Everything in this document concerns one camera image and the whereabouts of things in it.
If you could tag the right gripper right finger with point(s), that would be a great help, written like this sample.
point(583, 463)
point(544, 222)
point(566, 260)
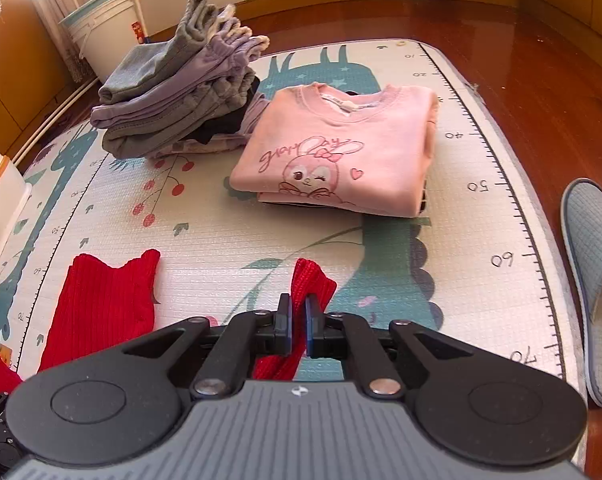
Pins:
point(349, 339)

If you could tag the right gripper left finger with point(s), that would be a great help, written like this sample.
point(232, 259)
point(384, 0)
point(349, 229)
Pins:
point(249, 335)

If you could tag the red knit sweater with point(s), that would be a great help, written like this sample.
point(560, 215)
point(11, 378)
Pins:
point(100, 307)

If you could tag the grey folded clothes stack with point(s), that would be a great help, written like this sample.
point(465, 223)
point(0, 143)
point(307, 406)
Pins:
point(194, 93)

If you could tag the cartoon animal play mat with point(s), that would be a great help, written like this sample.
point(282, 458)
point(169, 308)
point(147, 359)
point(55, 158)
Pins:
point(475, 281)

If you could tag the pink folded bunny sweatshirt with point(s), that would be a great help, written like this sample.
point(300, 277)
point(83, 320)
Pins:
point(316, 145)

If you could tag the grey blue slipper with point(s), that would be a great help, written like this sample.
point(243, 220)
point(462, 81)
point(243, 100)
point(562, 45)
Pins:
point(581, 227)

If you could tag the white plastic bucket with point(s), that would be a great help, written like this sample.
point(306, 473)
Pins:
point(103, 31)

